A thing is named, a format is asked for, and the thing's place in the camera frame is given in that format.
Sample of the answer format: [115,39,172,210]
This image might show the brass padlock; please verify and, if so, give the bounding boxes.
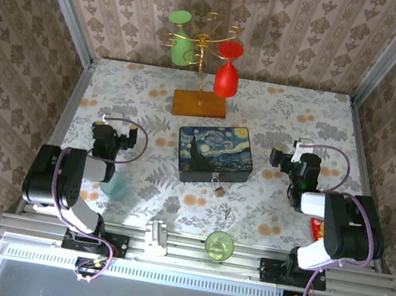
[208,172,228,199]

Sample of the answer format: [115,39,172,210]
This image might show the translucent blue cup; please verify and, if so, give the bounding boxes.
[97,169,131,203]

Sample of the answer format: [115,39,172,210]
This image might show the floral tablecloth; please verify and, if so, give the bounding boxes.
[34,47,396,268]

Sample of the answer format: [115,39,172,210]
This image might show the starry night painted box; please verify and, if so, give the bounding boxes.
[170,117,261,195]

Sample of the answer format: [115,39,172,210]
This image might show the red snack packet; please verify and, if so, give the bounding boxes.
[306,216,328,244]

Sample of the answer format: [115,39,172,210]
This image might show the gold glass rack wooden base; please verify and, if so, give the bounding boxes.
[149,4,244,124]

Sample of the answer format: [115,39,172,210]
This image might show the red wine glass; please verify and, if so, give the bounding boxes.
[210,39,247,100]

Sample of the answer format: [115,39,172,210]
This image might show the green wine glass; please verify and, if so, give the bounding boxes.
[160,7,201,68]

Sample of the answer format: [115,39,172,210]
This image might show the clear green plastic cup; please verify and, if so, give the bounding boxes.
[201,228,238,265]

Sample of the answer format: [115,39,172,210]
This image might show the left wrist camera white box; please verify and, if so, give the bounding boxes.
[100,111,129,135]

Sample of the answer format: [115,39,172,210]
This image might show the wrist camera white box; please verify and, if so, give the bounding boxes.
[100,111,129,135]
[290,136,317,166]

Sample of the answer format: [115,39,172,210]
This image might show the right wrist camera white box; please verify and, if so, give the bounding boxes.
[290,136,317,166]

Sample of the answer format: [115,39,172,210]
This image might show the white plastic bracket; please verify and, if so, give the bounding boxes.
[141,218,173,259]

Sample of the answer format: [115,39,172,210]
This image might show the aluminium front rail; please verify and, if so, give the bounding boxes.
[0,204,396,296]

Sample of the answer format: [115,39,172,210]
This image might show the slotted grey cable duct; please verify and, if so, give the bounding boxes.
[0,238,286,296]

